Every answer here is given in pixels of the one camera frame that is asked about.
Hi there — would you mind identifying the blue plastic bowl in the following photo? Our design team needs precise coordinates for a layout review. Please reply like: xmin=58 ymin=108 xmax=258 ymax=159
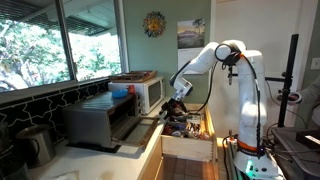
xmin=111 ymin=88 xmax=129 ymax=99

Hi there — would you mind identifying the wooden tray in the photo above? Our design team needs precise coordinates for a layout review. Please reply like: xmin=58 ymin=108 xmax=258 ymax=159
xmin=108 ymin=70 xmax=158 ymax=84

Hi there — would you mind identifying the black work table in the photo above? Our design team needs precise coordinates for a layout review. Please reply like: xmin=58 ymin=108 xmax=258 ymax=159
xmin=271 ymin=126 xmax=320 ymax=178

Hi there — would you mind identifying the glass toaster oven door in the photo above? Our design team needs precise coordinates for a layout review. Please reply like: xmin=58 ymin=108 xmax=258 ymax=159
xmin=111 ymin=116 xmax=160 ymax=150

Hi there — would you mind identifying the open wooden drawer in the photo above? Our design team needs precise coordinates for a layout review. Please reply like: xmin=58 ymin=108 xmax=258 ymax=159
xmin=161 ymin=103 xmax=218 ymax=163

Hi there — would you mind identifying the black floor cable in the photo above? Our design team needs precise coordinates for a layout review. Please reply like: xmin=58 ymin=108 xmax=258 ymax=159
xmin=222 ymin=134 xmax=238 ymax=180

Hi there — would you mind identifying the black camera stand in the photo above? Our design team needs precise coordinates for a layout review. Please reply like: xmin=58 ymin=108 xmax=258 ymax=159
xmin=227 ymin=33 xmax=300 ymax=128

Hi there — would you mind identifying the person in grey hoodie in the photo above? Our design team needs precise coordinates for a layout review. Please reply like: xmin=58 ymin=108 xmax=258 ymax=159
xmin=297 ymin=74 xmax=320 ymax=129

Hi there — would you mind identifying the grey window frame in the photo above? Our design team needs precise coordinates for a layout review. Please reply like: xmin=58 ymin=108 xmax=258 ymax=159
xmin=0 ymin=0 xmax=130 ymax=105

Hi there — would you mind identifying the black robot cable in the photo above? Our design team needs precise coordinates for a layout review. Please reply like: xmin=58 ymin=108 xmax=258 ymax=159
xmin=195 ymin=52 xmax=266 ymax=158

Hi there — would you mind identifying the white microwave oven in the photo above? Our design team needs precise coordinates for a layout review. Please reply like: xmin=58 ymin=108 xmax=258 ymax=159
xmin=108 ymin=76 xmax=166 ymax=115

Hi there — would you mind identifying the black box with white label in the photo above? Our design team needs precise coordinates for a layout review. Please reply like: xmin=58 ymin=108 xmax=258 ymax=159
xmin=295 ymin=129 xmax=320 ymax=150

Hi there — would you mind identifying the assorted utensils pile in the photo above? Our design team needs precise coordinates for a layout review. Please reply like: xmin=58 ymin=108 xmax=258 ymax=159
xmin=163 ymin=114 xmax=210 ymax=140

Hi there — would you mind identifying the silver toaster oven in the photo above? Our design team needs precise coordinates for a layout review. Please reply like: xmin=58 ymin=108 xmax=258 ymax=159
xmin=62 ymin=92 xmax=143 ymax=149

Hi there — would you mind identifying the wall calendar with landscape photo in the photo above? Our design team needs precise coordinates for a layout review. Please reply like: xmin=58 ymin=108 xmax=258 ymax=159
xmin=176 ymin=18 xmax=206 ymax=75

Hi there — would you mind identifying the white light switch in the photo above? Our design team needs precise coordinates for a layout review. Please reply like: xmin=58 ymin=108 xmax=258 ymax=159
xmin=310 ymin=57 xmax=320 ymax=71

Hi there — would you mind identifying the dark appliance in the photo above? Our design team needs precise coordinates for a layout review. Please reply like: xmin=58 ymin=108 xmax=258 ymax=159
xmin=0 ymin=122 xmax=33 ymax=180

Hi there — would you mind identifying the person's hand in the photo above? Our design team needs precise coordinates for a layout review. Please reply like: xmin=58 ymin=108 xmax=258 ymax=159
xmin=287 ymin=92 xmax=303 ymax=106

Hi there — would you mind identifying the stainless steel pot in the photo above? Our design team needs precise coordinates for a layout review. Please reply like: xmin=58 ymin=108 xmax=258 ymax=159
xmin=15 ymin=124 xmax=57 ymax=168

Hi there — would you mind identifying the white packet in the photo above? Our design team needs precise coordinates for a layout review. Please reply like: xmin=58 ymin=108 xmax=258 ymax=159
xmin=187 ymin=114 xmax=203 ymax=125

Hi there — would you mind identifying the colourful sun wall ornament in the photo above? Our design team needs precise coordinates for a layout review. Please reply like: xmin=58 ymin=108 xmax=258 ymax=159
xmin=143 ymin=11 xmax=167 ymax=38

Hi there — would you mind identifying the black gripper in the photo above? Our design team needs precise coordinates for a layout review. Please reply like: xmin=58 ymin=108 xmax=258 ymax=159
xmin=159 ymin=97 xmax=189 ymax=122

